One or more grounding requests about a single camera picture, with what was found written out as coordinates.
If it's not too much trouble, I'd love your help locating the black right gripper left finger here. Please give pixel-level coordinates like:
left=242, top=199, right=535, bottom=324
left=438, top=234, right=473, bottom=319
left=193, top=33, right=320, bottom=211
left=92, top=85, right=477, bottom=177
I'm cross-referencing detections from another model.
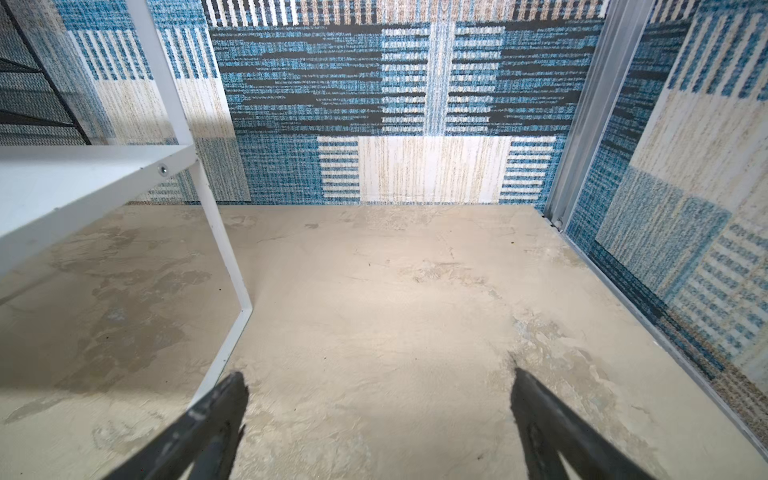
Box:
left=106, top=371, right=249, bottom=479

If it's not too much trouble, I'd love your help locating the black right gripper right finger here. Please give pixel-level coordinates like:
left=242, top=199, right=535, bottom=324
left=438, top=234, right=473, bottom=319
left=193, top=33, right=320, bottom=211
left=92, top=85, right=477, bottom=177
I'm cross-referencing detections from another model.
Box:
left=510, top=368, right=651, bottom=479

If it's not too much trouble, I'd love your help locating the white two-tier shelf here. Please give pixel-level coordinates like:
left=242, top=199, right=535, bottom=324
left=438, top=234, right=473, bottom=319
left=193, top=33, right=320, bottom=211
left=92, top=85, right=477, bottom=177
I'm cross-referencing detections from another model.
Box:
left=1, top=1, right=253, bottom=403

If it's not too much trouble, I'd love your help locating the black wire mesh shelf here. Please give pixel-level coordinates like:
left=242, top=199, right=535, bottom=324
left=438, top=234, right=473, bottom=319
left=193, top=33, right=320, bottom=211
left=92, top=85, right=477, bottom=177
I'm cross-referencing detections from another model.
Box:
left=1, top=1, right=91, bottom=146

